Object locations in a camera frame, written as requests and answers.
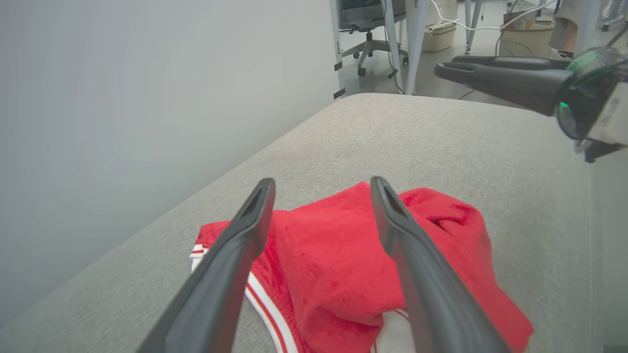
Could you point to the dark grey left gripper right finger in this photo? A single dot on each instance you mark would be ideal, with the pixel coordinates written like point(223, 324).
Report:
point(427, 294)

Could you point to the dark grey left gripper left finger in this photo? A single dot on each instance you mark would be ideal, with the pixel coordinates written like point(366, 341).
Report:
point(223, 279)

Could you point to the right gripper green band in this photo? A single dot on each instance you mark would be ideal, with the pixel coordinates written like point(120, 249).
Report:
point(596, 93)

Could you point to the red garment with white stripes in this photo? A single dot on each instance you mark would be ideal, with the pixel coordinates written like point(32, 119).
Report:
point(333, 264)

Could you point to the round beige laundry basket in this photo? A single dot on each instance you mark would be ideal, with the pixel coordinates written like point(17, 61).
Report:
point(525, 43)

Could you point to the grey metal-legged table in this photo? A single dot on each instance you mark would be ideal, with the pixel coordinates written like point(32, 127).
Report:
point(416, 49)
point(472, 24)

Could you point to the white plastic laundry basket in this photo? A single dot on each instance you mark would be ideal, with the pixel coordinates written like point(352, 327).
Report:
point(439, 37)

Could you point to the grey fabric sofa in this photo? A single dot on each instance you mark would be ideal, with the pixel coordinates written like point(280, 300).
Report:
point(441, 147)

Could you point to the grey office swivel chair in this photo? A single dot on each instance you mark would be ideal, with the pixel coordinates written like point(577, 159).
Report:
point(370, 46)

